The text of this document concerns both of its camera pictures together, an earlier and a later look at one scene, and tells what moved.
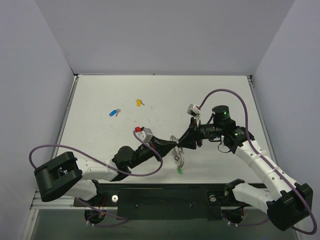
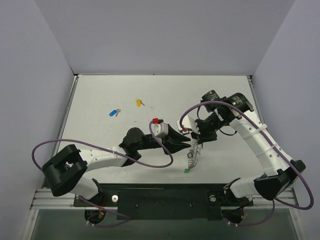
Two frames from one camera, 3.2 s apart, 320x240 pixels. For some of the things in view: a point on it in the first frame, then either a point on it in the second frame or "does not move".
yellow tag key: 138,102 does not move
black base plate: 159,201 does not move
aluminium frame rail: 64,203 does not move
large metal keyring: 177,152 → 196,148
